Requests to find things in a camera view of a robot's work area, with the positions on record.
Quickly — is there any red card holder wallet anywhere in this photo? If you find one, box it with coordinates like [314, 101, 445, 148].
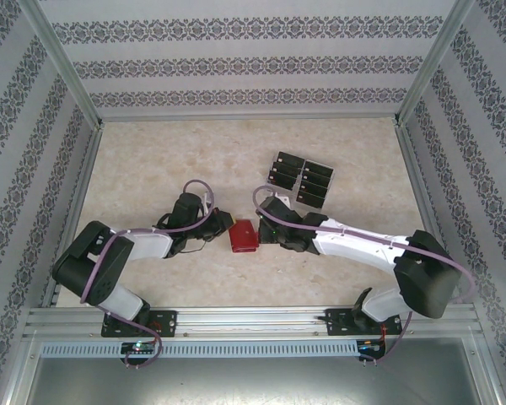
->
[227, 219, 261, 255]

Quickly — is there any clear acrylic card stand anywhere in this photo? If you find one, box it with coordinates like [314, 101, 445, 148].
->
[267, 149, 336, 211]

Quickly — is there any steel sheet panel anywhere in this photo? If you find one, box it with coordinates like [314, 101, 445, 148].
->
[8, 332, 505, 405]

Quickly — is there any thin black cable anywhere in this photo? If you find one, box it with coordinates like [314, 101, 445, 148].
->
[168, 235, 209, 257]

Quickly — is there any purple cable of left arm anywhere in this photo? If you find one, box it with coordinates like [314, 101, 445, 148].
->
[79, 180, 218, 369]

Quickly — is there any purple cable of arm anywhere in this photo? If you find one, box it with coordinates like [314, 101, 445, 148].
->
[79, 180, 218, 369]
[252, 185, 476, 368]

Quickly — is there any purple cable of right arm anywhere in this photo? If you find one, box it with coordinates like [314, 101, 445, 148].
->
[252, 185, 476, 368]

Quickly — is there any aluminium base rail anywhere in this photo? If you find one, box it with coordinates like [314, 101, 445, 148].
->
[24, 305, 480, 338]

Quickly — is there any aluminium side rail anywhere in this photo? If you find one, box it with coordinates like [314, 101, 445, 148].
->
[40, 121, 105, 308]
[394, 122, 478, 307]

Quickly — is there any grey slotted cable duct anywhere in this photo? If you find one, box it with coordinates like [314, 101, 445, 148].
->
[40, 339, 359, 358]

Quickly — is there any aluminium frame post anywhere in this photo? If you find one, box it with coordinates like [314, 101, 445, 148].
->
[24, 0, 106, 127]
[392, 0, 480, 127]

